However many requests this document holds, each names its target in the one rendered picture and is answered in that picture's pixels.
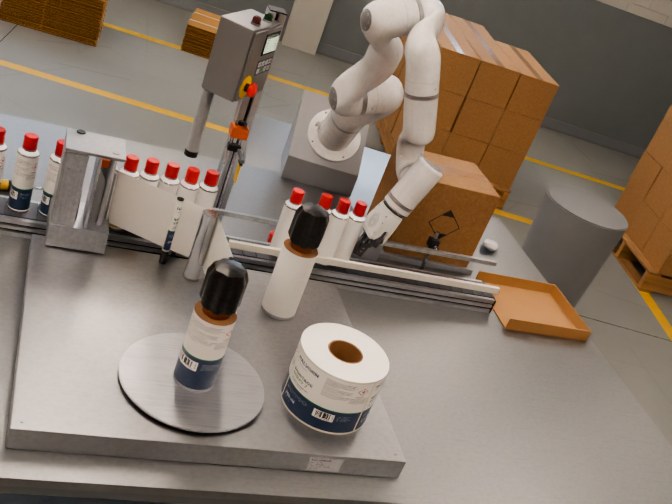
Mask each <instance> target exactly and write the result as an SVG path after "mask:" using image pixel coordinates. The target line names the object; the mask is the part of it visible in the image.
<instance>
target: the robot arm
mask: <svg viewBox="0 0 672 504"><path fill-rule="evenodd" d="M444 21H445V10H444V7H443V5H442V4H441V2H440V1H438V0H375V1H373V2H371V3H369V4H368V5H367V6H366V7H365V8H364V9H363V11H362V13H361V17H360V25H361V29H362V32H363V34H364V36H365V38H366V39H367V41H368V42H369V43H370V44H369V47H368V49H367V51H366V54H365V56H364V57H363V58H362V59H361V60H360V61H359V62H357V63H356V64H354V65H353V66H352V67H350V68H349V69H347V70H346V71H345V72H344V73H342V74H341V75H340V76H339V77H338V78H337V79H336V80H335V81H334V82H333V84H332V86H331V88H330V91H329V96H328V98H329V104H330V106H331V108H332V109H329V110H324V111H321V112H319V113H318V114H317V115H315V116H314V117H313V119H312V120H311V122H310V124H309V126H308V131H307V136H308V141H309V144H310V146H311V148H312V149H313V150H314V152H315V153H316V154H317V155H319V156H320V157H321V158H323V159H325V160H328V161H332V162H340V161H344V160H347V159H349V158H350V157H351V156H353V155H354V154H355V152H356V151H357V149H358V148H359V145H360V140H361V136H360V131H361V130H362V128H363V127H364V126H365V125H367V124H370V123H373V122H375V121H378V120H380V119H383V118H385V117H387V116H389V115H391V114H392V113H394V112H395V111H396V110H397V109H398V108H399V107H400V105H401V103H402V101H403V98H404V110H403V130H402V132H401V134H400V135H399V137H398V140H397V147H396V175H397V179H398V182H397V183H396V185H395V186H394V187H393V188H392V189H391V190H390V192H389V193H388V194H387V195H386V196H385V199H384V200H383V201H382V202H380V203H379V204H378V205H377V206H376V207H375V208H374V209H373V210H372V211H371V212H370V213H369V214H368V215H367V216H366V217H365V219H366V220H365V223H364V225H363V230H364V232H363V234H362V235H361V237H360V239H361V240H359V241H358V242H357V243H356V245H355V247H354V249H353V253H354V254H356V255H358V256H359V257H361V256H362V255H363V254H364V253H365V252H366V250H367V249H368V248H371V247H372V246H373V247H374V248H377V246H378V245H379V244H380V245H382V244H384V243H385V242H386V241H387V240H388V238H389V237H390V236H391V235H392V234H393V232H394V231H395V230H396V228H397V227H398V225H399V224H400V222H401V221H402V219H404V218H405V217H408V215H409V214H410V213H411V212H412V211H413V210H414V209H415V207H416V206H417V205H418V204H419V203H420V202H421V201H422V199H423V198H424V197H425V196H426V195H427V194H428V193H429V191H430V190H431V189H432V188H433V187H434V186H435V185H436V183H437V182H438V181H439V180H440V179H441V178H442V173H441V171H440V170H439V169H438V168H437V167H436V166H435V165H434V164H433V163H432V162H431V161H429V160H428V159H426V158H424V157H423V155H424V149H425V145H427V144H429V143H430V142H431V141H432V140H433V138H434V135H435V130H436V119H437V108H438V96H439V82H440V69H441V52H440V48H439V44H438V42H437V39H436V38H437V37H438V35H439V33H440V31H441V29H442V27H443V24H444ZM402 36H408V37H407V39H406V43H405V47H404V55H405V62H406V70H405V89H403V86H402V83H401V82H400V80H399V79H398V78H397V77H395V76H393V75H392V74H393V73H394V72H395V70H396V68H397V67H398V65H399V63H400V61H401V59H402V56H403V44H402V42H401V39H400V38H399V37H402Z"/></svg>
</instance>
